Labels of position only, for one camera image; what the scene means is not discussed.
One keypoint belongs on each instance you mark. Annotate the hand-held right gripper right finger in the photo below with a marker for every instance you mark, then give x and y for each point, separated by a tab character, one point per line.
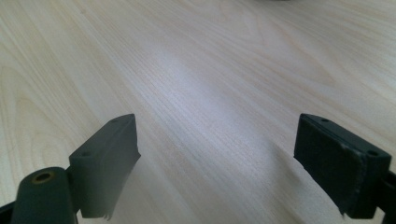
333	161

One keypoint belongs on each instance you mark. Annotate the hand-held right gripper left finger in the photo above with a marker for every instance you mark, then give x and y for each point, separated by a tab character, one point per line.
102	161

